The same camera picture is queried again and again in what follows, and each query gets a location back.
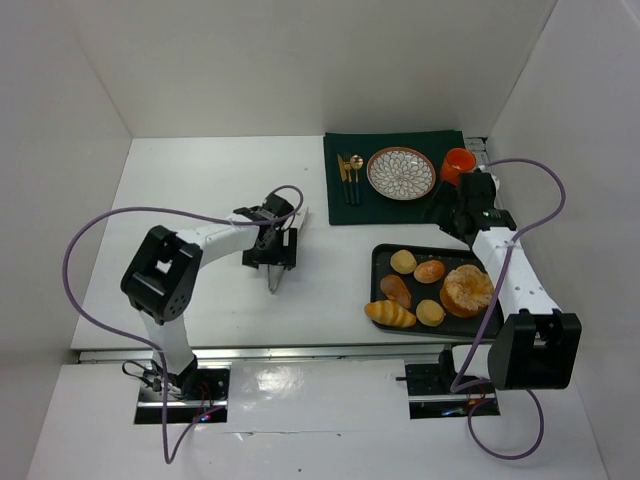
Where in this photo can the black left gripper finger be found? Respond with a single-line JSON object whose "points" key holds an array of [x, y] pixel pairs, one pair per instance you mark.
{"points": [[288, 252], [260, 253]]}

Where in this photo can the small flat round bun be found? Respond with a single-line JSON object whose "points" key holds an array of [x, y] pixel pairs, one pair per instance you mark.
{"points": [[430, 313]]}

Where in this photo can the orange mug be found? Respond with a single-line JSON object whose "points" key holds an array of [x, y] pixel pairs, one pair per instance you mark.
{"points": [[456, 162]]}

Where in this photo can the glazed round sesame bun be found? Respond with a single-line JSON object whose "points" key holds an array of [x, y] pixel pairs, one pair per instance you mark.
{"points": [[429, 272]]}

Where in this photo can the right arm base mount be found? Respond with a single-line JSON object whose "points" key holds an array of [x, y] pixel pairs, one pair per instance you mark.
{"points": [[429, 395]]}

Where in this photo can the metal tongs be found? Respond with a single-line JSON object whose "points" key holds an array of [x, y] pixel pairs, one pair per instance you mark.
{"points": [[275, 273]]}

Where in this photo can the black baking tray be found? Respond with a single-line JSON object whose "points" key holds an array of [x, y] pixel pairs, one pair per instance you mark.
{"points": [[427, 291]]}

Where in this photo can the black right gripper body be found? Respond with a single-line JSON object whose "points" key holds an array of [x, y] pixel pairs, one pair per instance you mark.
{"points": [[445, 211]]}

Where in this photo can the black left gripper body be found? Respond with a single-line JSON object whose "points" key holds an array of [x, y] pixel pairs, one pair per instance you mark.
{"points": [[273, 257]]}

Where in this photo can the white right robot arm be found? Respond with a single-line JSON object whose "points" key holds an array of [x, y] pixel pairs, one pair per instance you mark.
{"points": [[537, 345]]}

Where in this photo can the gold spoon green handle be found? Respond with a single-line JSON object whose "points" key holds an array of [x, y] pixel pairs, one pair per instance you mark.
{"points": [[356, 163]]}

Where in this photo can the large sugared ring bread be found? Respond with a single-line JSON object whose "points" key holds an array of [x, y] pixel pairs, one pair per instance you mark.
{"points": [[466, 291]]}

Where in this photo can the floral patterned ceramic plate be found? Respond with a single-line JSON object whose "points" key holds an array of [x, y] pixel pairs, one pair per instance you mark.
{"points": [[401, 174]]}

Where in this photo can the gold fork green handle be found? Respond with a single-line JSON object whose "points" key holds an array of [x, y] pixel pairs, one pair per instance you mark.
{"points": [[350, 184]]}

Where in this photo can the aluminium rail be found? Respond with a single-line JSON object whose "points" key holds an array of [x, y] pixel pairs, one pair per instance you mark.
{"points": [[416, 351]]}

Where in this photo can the brown oblong glazed bread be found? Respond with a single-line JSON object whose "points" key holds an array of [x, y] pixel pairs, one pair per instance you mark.
{"points": [[394, 288]]}

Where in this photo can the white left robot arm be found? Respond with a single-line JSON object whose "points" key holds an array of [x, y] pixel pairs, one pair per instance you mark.
{"points": [[160, 280]]}

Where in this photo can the striped croissant bread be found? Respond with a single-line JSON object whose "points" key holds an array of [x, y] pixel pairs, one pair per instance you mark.
{"points": [[390, 313]]}

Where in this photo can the small pale round bun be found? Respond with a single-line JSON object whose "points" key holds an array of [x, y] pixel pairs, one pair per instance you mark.
{"points": [[403, 262]]}

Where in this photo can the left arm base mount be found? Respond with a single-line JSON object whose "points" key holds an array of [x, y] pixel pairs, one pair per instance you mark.
{"points": [[206, 399]]}

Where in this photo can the gold knife green handle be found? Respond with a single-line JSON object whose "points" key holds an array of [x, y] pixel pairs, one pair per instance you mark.
{"points": [[342, 177]]}

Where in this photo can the dark green cloth placemat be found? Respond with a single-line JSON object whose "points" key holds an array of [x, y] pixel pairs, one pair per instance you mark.
{"points": [[374, 209]]}

